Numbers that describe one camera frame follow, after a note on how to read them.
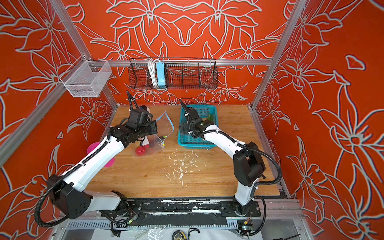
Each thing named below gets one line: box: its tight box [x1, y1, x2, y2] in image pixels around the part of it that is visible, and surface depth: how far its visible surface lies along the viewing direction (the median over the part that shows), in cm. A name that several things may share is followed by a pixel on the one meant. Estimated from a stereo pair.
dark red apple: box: [135, 146, 146, 156], surface depth 91 cm
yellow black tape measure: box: [171, 230, 187, 240], surface depth 66 cm
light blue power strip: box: [156, 62, 166, 89], surface depth 92 cm
